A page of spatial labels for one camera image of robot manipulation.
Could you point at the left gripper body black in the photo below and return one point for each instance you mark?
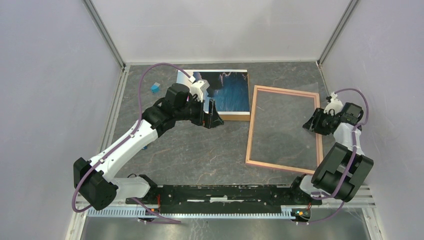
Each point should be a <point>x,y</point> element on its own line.
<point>191,112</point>

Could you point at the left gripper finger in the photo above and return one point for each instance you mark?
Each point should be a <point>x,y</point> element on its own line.
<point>214,120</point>
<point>203,116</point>

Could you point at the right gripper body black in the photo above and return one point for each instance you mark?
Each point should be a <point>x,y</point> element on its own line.
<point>322,121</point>

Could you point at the landscape photo print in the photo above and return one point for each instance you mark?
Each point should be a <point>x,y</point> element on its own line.
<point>212,77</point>

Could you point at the pink wooden picture frame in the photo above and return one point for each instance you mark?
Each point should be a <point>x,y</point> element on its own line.
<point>281,165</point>

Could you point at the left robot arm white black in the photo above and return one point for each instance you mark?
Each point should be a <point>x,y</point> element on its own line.
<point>95,179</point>

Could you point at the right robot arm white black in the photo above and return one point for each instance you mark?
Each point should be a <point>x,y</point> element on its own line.
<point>345,167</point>

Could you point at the blue cube block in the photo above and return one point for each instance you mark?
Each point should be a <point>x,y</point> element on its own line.
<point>155,87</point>

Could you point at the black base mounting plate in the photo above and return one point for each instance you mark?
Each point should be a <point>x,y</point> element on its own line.
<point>226,199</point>

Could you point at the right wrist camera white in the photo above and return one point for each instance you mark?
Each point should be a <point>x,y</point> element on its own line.
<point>334,105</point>

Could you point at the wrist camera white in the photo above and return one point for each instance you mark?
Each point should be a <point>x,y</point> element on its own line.
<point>334,105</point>
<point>198,88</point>

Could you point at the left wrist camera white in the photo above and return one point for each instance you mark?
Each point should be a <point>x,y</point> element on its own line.
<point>198,88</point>

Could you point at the slotted cable duct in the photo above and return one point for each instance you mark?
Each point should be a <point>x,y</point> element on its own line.
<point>140,212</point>

